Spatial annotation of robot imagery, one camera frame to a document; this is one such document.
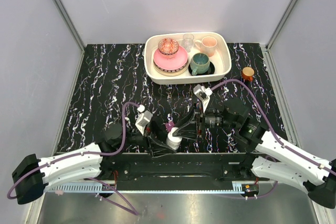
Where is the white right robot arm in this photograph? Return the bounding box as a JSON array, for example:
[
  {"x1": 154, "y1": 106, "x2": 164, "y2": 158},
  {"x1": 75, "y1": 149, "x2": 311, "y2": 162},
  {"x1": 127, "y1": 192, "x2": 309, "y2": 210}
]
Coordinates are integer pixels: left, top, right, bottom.
[{"x1": 170, "y1": 99, "x2": 335, "y2": 209}]

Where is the pink weekly pill organizer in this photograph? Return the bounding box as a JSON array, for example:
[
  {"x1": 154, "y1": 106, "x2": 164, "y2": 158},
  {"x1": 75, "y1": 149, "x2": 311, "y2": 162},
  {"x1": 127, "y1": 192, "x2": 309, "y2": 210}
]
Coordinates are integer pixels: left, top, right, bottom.
[{"x1": 165, "y1": 121, "x2": 175, "y2": 132}]

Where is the black saucer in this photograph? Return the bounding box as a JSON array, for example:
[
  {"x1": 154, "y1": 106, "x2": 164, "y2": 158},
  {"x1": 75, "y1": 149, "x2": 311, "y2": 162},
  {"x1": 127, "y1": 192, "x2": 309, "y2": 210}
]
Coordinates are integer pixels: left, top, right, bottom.
[{"x1": 188, "y1": 62, "x2": 215, "y2": 76}]

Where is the white slotted cable duct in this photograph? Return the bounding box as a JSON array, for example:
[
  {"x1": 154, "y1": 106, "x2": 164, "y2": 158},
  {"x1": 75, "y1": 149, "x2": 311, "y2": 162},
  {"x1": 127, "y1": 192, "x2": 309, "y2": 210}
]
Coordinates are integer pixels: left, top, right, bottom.
[{"x1": 47, "y1": 182, "x2": 259, "y2": 194}]

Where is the white rectangular dish tub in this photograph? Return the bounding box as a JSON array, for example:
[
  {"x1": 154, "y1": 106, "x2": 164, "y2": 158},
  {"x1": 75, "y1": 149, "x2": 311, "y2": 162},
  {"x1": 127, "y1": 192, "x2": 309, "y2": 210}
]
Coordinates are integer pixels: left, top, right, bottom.
[{"x1": 143, "y1": 31, "x2": 232, "y2": 85}]

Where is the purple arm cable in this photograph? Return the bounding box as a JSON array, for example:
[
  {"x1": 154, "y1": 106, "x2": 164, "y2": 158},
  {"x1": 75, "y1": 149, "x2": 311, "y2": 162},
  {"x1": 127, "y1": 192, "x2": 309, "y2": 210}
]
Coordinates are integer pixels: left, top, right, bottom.
[
  {"x1": 6, "y1": 102, "x2": 144, "y2": 216},
  {"x1": 209, "y1": 78, "x2": 336, "y2": 200}
]

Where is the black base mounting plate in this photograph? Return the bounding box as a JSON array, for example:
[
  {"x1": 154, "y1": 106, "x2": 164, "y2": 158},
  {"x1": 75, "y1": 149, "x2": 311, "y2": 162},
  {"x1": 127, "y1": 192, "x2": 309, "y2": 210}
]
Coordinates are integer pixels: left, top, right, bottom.
[{"x1": 95, "y1": 153, "x2": 259, "y2": 181}]

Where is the teal ceramic mug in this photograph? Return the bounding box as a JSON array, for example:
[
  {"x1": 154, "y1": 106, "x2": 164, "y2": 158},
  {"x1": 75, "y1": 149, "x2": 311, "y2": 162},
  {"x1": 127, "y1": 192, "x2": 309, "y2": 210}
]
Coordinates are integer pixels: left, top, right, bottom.
[{"x1": 190, "y1": 53, "x2": 210, "y2": 76}]

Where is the pink plate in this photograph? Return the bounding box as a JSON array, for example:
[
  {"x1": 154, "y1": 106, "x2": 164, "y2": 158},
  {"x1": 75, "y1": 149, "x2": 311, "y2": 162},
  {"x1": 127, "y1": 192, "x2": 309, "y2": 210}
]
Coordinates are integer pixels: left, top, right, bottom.
[{"x1": 153, "y1": 47, "x2": 188, "y2": 70}]

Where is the aluminium frame rail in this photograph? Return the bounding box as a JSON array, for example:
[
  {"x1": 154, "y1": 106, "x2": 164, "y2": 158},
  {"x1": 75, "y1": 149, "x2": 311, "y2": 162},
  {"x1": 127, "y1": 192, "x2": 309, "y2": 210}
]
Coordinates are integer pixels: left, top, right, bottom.
[{"x1": 36, "y1": 0, "x2": 86, "y2": 51}]

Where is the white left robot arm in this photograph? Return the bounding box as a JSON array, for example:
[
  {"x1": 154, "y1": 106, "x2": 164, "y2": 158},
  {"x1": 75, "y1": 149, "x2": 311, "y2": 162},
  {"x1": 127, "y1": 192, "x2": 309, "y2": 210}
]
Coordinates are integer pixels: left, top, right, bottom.
[{"x1": 7, "y1": 123, "x2": 177, "y2": 205}]

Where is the clear drinking glass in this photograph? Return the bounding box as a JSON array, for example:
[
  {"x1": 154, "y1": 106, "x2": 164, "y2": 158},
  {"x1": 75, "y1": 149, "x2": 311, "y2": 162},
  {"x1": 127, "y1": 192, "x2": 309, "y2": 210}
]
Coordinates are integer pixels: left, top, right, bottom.
[{"x1": 181, "y1": 33, "x2": 194, "y2": 52}]

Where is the red patterned glass bowl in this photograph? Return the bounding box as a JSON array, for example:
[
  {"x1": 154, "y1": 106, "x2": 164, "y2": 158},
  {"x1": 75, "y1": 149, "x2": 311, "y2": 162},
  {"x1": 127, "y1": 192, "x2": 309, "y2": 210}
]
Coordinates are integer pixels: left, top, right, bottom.
[{"x1": 158, "y1": 38, "x2": 179, "y2": 56}]

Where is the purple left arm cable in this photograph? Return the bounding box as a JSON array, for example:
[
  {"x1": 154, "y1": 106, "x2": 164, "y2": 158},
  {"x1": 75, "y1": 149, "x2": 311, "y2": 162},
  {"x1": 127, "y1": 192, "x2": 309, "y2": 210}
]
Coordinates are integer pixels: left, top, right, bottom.
[{"x1": 6, "y1": 102, "x2": 144, "y2": 216}]

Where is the white pill bottle blue label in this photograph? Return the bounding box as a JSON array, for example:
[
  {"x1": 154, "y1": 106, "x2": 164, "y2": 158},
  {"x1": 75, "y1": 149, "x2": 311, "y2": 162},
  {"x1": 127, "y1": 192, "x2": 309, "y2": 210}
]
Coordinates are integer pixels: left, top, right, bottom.
[{"x1": 166, "y1": 127, "x2": 182, "y2": 151}]

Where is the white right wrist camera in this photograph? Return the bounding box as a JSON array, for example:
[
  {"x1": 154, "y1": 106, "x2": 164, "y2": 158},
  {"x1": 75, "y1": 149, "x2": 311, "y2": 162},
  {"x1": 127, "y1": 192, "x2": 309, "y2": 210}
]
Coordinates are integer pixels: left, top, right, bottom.
[{"x1": 193, "y1": 84, "x2": 213, "y2": 112}]

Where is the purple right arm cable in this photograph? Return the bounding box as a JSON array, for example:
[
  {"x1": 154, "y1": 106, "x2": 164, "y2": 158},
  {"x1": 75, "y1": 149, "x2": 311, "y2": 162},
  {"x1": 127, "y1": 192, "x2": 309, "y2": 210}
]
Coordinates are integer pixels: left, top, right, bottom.
[{"x1": 209, "y1": 78, "x2": 336, "y2": 200}]

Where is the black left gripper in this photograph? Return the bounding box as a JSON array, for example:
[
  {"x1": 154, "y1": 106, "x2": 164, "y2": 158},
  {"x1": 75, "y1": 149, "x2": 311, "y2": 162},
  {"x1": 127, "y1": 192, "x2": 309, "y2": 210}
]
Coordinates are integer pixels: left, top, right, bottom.
[{"x1": 118, "y1": 118, "x2": 178, "y2": 157}]

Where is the orange jar wooden lid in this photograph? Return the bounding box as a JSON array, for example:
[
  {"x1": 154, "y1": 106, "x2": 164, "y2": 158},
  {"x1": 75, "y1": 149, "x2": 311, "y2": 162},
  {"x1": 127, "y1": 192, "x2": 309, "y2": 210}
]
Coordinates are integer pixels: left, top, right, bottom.
[{"x1": 241, "y1": 67, "x2": 255, "y2": 82}]

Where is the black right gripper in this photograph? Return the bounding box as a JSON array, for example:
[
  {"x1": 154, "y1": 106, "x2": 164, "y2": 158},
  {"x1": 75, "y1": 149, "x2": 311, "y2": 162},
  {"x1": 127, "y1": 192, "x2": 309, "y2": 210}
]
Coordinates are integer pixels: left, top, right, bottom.
[{"x1": 173, "y1": 100, "x2": 238, "y2": 140}]

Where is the beige striped plate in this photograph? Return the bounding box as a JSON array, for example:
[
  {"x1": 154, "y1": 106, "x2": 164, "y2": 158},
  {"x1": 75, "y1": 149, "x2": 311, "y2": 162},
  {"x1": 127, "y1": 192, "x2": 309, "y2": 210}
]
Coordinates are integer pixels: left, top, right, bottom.
[{"x1": 153, "y1": 62, "x2": 188, "y2": 77}]

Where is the pink ceramic mug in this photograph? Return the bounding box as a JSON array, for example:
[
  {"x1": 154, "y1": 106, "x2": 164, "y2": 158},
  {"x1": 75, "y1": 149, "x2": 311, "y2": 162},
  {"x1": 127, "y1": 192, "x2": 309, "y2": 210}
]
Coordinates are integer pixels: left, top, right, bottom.
[{"x1": 195, "y1": 36, "x2": 217, "y2": 57}]

